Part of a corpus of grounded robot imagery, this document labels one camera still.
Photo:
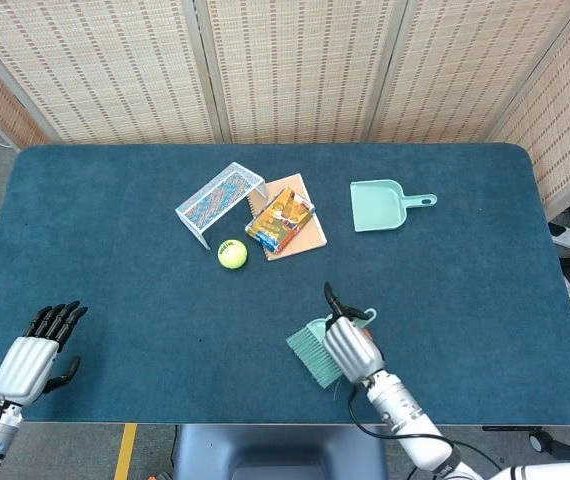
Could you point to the woven bamboo folding screen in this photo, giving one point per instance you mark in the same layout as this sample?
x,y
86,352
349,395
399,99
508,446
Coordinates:
x,y
290,65

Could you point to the yellow tennis ball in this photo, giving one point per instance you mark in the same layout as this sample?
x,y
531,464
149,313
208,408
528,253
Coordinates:
x,y
232,254

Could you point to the mint green dustpan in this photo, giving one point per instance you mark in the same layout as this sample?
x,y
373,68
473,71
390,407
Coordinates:
x,y
375,207

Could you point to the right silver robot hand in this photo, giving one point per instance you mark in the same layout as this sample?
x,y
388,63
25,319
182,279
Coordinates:
x,y
352,350

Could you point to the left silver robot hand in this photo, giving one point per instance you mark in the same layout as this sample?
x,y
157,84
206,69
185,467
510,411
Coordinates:
x,y
25,367

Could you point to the colourful snack packet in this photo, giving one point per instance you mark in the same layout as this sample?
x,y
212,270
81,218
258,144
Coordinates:
x,y
280,220

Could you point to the brown spiral notebook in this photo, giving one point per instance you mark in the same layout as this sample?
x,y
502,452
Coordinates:
x,y
310,235

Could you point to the yellow floor tape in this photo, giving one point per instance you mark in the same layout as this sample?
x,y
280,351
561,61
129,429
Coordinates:
x,y
125,452

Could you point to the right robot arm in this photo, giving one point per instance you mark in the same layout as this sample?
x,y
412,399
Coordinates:
x,y
400,410

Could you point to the blue carpet table cover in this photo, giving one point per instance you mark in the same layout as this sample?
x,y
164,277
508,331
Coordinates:
x,y
115,280

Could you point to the black caster wheel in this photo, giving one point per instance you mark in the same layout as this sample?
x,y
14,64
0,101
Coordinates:
x,y
541,441

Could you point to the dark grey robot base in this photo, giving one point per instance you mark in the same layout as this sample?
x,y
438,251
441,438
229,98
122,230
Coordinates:
x,y
275,455

